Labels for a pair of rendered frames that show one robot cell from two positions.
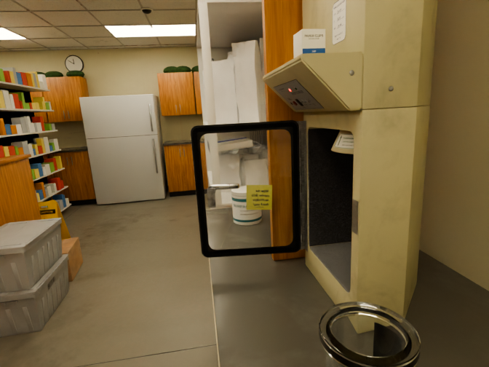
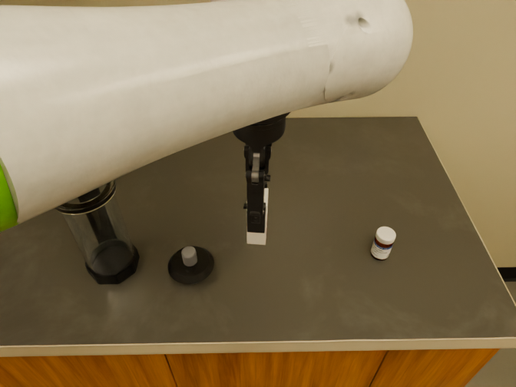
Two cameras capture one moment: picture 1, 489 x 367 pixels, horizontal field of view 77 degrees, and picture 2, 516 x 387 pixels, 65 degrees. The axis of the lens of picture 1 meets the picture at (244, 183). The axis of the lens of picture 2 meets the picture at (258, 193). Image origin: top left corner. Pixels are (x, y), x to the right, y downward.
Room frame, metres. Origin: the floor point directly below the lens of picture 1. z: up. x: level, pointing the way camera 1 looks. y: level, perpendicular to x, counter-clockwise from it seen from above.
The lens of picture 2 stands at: (-0.04, 0.32, 1.64)
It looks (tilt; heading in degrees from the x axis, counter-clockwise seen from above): 45 degrees down; 277
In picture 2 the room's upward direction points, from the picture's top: straight up
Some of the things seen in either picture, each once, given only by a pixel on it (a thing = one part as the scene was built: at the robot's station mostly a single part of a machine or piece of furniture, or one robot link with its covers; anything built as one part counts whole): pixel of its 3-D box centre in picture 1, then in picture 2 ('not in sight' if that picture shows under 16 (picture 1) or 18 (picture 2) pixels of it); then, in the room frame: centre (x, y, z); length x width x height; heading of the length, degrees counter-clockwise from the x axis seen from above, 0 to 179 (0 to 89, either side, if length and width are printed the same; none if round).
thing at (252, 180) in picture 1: (248, 191); not in sight; (0.88, -0.01, 1.19); 0.30 x 0.01 x 0.40; 91
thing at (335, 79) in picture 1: (302, 89); not in sight; (0.73, -0.14, 1.46); 0.32 x 0.11 x 0.10; 8
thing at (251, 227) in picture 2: not in sight; (256, 217); (0.01, -0.13, 1.13); 0.03 x 0.01 x 0.07; 3
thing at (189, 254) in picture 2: not in sight; (190, 261); (0.15, -0.14, 0.97); 0.09 x 0.09 x 0.07
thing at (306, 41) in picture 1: (308, 47); not in sight; (0.68, -0.15, 1.54); 0.05 x 0.05 x 0.06; 10
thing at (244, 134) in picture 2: not in sight; (258, 134); (0.01, -0.15, 1.29); 0.08 x 0.07 x 0.09; 93
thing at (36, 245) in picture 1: (20, 253); not in sight; (2.14, 1.69, 0.49); 0.60 x 0.42 x 0.33; 8
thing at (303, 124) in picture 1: (303, 188); not in sight; (0.88, -0.17, 1.19); 0.03 x 0.02 x 0.39; 8
